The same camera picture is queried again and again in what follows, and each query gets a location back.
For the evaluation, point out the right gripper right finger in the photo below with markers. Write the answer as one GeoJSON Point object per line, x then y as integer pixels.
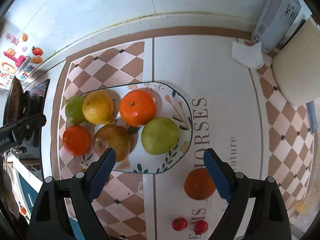
{"type": "Point", "coordinates": [269, 219]}

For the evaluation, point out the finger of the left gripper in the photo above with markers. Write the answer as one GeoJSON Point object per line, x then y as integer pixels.
{"type": "Point", "coordinates": [14, 133]}

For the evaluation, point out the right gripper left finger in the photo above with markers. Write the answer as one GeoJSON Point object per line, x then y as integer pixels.
{"type": "Point", "coordinates": [50, 220]}

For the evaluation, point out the orange tangerine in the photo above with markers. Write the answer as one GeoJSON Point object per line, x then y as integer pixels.
{"type": "Point", "coordinates": [137, 108]}
{"type": "Point", "coordinates": [76, 140]}

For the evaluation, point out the red cherry tomato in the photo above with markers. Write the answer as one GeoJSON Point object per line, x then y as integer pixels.
{"type": "Point", "coordinates": [179, 224]}
{"type": "Point", "coordinates": [200, 227]}

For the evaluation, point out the green apple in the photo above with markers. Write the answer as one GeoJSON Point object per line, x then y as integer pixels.
{"type": "Point", "coordinates": [74, 110]}
{"type": "Point", "coordinates": [159, 135]}

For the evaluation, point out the brownish orange fruit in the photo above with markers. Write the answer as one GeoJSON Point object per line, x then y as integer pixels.
{"type": "Point", "coordinates": [199, 185]}

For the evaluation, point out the yellow lemon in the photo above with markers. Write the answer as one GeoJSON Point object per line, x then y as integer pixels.
{"type": "Point", "coordinates": [97, 108]}

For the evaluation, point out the dark red apple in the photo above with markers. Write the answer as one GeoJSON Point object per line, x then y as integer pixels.
{"type": "Point", "coordinates": [115, 137]}

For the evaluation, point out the black frying pan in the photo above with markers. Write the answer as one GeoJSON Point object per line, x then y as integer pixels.
{"type": "Point", "coordinates": [17, 104]}

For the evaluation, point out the black gas stove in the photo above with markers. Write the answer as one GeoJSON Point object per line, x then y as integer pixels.
{"type": "Point", "coordinates": [32, 143]}

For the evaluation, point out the checkered brown table mat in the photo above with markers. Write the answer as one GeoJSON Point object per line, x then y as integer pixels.
{"type": "Point", "coordinates": [240, 113]}

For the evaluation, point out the floral oval ceramic plate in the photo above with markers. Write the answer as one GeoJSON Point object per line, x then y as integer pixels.
{"type": "Point", "coordinates": [170, 104]}

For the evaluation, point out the cream utensil holder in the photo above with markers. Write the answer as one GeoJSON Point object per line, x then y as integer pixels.
{"type": "Point", "coordinates": [296, 66]}

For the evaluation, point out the white crumpled tissue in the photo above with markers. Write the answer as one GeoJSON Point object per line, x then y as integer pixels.
{"type": "Point", "coordinates": [250, 57]}

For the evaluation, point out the grey spray can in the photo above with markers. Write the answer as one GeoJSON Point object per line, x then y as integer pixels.
{"type": "Point", "coordinates": [275, 20]}

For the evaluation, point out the colourful wall sticker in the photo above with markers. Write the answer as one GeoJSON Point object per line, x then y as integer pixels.
{"type": "Point", "coordinates": [18, 59]}

